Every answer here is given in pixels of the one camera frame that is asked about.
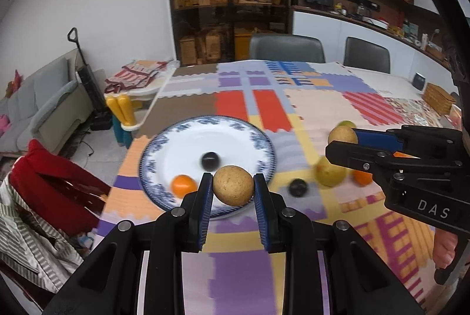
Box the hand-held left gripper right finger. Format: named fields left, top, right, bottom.
left=253, top=173, right=428, bottom=315

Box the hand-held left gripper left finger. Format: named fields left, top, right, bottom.
left=43, top=172, right=214, bottom=315

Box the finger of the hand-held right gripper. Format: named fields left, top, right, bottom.
left=353, top=125, right=466, bottom=155
left=325, top=141, right=464, bottom=188

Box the brown kiwi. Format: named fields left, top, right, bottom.
left=328, top=126, right=358, bottom=146
left=213, top=165, right=255, bottom=206

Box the dark plum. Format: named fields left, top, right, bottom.
left=287, top=178, right=308, bottom=198
left=200, top=151, right=221, bottom=171

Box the blue and white plate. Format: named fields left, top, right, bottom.
left=139, top=115, right=277, bottom=220

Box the person's right hand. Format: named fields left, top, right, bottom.
left=432, top=230, right=459, bottom=270

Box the colourful patchwork table mat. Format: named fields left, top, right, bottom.
left=93, top=60, right=441, bottom=315

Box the wicker basket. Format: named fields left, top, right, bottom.
left=422, top=82, right=458, bottom=116

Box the grey dining chair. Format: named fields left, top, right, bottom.
left=343, top=37, right=391, bottom=74
left=249, top=34, right=326, bottom=64

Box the white sideboard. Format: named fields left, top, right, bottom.
left=293, top=7, right=454, bottom=88

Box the child table with yellow legs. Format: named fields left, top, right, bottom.
left=104, top=80, right=167, bottom=150

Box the red cloth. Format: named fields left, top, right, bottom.
left=9, top=139, right=111, bottom=235

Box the black upright vacuum cleaner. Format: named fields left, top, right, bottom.
left=67, top=27, right=113, bottom=132

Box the grey striped cloth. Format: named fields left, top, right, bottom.
left=0, top=175, right=86, bottom=294

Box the grey sofa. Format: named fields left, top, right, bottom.
left=0, top=51, right=107, bottom=155

